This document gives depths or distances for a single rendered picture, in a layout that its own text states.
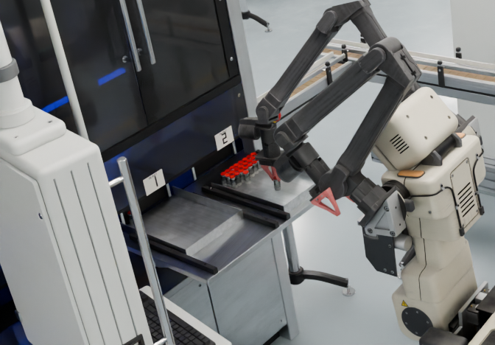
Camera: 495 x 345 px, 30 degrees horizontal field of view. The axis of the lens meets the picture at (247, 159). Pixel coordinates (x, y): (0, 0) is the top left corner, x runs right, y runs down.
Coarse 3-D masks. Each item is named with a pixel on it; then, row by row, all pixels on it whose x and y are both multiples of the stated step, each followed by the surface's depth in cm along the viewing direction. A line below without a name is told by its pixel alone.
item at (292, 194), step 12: (252, 180) 326; (264, 180) 324; (300, 180) 320; (228, 192) 318; (240, 192) 313; (252, 192) 318; (264, 192) 317; (276, 192) 315; (288, 192) 314; (300, 192) 312; (264, 204) 307; (276, 204) 302; (288, 204) 302
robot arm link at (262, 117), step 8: (264, 112) 291; (240, 120) 299; (248, 120) 298; (256, 120) 296; (264, 120) 292; (272, 120) 295; (240, 128) 299; (248, 128) 298; (240, 136) 300; (248, 136) 298
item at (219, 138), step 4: (228, 128) 328; (220, 132) 325; (224, 132) 327; (228, 132) 328; (232, 132) 330; (216, 136) 324; (220, 136) 326; (224, 136) 327; (228, 136) 329; (232, 136) 330; (216, 140) 325; (220, 140) 326; (224, 140) 328; (228, 140) 329; (232, 140) 331; (220, 144) 327; (224, 144) 328; (220, 148) 327
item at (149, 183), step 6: (156, 174) 307; (162, 174) 309; (144, 180) 304; (150, 180) 306; (162, 180) 310; (144, 186) 304; (150, 186) 306; (156, 186) 308; (162, 186) 310; (150, 192) 307
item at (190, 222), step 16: (176, 192) 325; (192, 192) 318; (160, 208) 319; (176, 208) 318; (192, 208) 316; (208, 208) 314; (224, 208) 309; (128, 224) 313; (144, 224) 312; (160, 224) 310; (176, 224) 308; (192, 224) 306; (208, 224) 305; (224, 224) 298; (160, 240) 296; (176, 240) 299; (192, 240) 297; (208, 240) 294
